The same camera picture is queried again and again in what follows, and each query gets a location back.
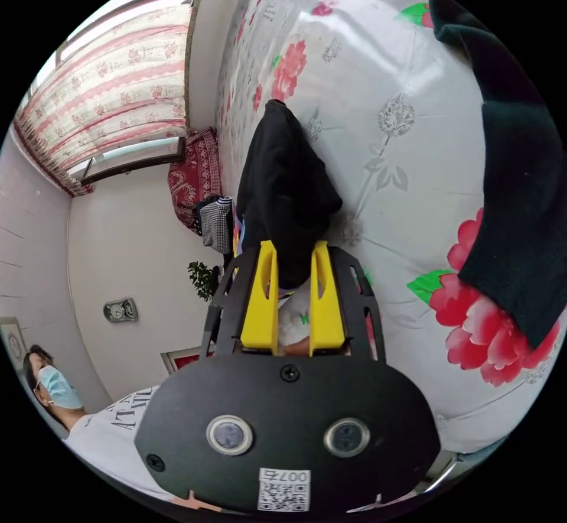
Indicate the window with dark frame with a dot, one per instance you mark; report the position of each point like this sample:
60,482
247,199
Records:
133,161

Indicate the red patterned pillow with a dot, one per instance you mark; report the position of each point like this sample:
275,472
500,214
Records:
195,177

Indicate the bed with floral sheet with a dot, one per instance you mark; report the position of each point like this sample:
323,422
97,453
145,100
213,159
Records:
376,66

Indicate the pink striped floral curtain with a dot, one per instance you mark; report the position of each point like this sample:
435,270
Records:
110,75

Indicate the pile of clothes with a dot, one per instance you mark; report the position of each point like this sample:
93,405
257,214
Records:
218,224

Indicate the dark green garment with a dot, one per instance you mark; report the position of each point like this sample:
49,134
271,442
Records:
518,186

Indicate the black long sleeve hoodie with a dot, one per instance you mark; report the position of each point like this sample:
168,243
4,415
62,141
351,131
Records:
283,186

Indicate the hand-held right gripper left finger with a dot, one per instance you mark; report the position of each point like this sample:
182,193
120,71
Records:
259,306

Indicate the green potted plant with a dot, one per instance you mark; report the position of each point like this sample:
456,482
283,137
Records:
204,279

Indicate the person's body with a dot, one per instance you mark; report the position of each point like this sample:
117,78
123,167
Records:
102,439

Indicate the silver wall clock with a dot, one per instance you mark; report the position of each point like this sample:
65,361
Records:
120,311

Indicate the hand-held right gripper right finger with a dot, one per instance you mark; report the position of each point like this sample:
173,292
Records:
325,310

